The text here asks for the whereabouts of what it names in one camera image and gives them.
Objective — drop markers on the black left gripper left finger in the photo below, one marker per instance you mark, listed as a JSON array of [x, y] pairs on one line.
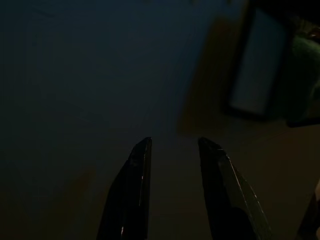
[[127, 200]]

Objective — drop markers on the black card holder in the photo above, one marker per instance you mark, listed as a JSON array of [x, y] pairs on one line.
[[260, 62]]

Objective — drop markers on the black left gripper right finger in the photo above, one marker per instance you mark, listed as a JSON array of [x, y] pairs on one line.
[[225, 200]]

